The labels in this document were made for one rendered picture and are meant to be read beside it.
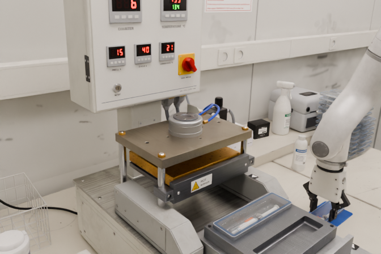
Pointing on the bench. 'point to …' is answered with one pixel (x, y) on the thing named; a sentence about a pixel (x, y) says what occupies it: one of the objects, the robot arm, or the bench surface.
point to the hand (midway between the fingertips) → (322, 210)
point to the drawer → (337, 248)
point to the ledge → (275, 145)
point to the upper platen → (222, 153)
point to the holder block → (278, 235)
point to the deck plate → (201, 212)
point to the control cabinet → (133, 42)
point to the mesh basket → (29, 212)
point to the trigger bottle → (282, 109)
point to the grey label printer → (299, 108)
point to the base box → (104, 229)
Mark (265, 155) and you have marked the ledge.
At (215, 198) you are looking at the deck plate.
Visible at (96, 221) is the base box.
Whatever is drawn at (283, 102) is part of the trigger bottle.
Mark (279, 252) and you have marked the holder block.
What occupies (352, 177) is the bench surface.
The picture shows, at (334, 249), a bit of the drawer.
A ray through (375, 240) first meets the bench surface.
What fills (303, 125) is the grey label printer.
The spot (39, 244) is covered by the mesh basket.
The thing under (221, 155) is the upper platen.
